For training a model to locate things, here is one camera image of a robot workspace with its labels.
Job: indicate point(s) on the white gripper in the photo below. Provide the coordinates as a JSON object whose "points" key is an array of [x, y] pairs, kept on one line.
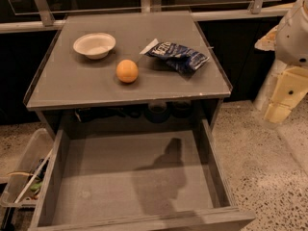
{"points": [[294, 40]]}

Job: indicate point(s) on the blue chip bag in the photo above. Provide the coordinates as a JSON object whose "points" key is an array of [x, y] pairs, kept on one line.
{"points": [[183, 59]]}

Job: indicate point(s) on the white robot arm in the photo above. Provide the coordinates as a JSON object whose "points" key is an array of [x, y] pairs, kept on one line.
{"points": [[287, 81]]}

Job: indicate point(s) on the open grey top drawer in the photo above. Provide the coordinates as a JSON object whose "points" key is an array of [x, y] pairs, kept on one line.
{"points": [[136, 177]]}

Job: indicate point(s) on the white diagonal support pole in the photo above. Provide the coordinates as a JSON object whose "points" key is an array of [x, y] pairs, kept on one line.
{"points": [[262, 99]]}

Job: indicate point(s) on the dark tape roll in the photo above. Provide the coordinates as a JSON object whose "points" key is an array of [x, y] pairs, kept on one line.
{"points": [[157, 112]]}

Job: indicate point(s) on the orange fruit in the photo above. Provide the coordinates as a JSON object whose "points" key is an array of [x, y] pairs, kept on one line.
{"points": [[127, 71]]}

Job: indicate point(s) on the white paper bowl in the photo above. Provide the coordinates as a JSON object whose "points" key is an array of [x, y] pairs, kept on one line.
{"points": [[94, 46]]}

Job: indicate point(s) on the grey wooden cabinet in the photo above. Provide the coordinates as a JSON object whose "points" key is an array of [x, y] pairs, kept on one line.
{"points": [[69, 80]]}

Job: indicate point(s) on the metal railing with glass panel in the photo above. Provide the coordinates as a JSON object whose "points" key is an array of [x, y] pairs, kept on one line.
{"points": [[18, 16]]}

